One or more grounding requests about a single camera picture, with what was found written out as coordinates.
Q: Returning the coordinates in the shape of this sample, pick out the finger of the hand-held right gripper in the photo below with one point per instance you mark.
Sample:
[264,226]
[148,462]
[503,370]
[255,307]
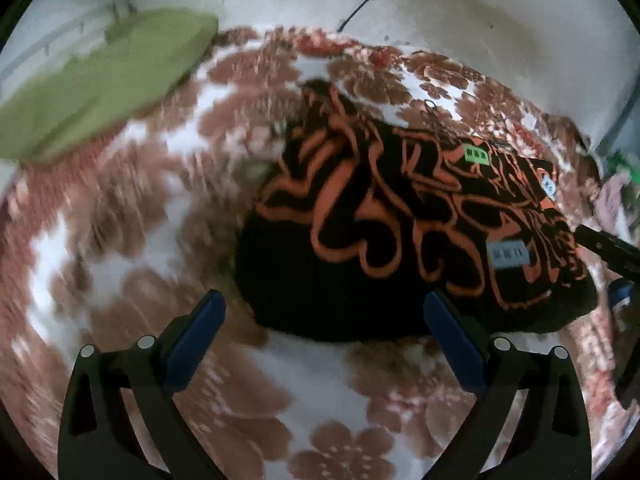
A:
[625,295]
[612,250]

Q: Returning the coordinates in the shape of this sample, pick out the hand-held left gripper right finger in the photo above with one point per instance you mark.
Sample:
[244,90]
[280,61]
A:
[452,335]

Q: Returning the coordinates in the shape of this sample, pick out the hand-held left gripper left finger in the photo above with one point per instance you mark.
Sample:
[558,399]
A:
[197,335]

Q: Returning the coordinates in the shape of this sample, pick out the black orange patterned sweater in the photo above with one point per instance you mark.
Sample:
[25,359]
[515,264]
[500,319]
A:
[350,270]

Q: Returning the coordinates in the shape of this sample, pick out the pale pink cloth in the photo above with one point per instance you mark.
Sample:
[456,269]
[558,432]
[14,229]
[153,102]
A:
[610,205]

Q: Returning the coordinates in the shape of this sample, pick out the green plastic object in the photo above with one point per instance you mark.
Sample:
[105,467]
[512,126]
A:
[622,165]

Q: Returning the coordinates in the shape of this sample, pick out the brown red floral blanket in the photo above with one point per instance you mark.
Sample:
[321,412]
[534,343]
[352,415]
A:
[310,400]

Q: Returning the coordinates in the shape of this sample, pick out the olive green cloth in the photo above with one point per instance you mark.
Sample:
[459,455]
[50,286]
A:
[100,90]

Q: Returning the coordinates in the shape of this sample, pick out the white bed frame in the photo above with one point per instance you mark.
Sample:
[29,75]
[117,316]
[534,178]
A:
[45,45]

